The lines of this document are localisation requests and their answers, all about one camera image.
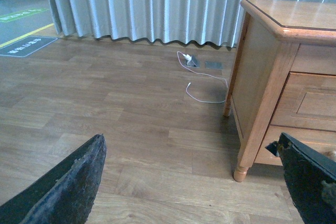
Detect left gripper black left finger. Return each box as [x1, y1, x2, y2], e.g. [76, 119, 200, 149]
[1, 134, 107, 223]

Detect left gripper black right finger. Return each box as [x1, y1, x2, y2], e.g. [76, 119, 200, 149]
[265, 132, 335, 223]

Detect wooden drawer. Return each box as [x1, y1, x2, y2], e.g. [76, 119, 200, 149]
[254, 124, 336, 167]
[271, 72, 335, 131]

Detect white floor charger plug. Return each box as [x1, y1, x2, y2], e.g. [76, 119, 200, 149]
[183, 55, 193, 62]

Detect wooden nightstand cabinet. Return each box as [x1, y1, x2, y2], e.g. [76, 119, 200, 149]
[223, 0, 335, 182]

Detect grey floor cover plate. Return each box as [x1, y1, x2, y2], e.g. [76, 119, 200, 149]
[205, 61, 223, 69]

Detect grey floor sign sticker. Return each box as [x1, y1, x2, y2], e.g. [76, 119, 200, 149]
[1, 36, 58, 58]

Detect grey floor socket box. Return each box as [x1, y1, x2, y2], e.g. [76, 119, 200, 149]
[185, 56, 200, 68]

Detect green floor sticker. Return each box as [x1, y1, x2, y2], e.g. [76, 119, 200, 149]
[0, 8, 48, 23]

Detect white floor cable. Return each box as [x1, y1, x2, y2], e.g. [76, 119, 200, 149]
[176, 50, 228, 104]

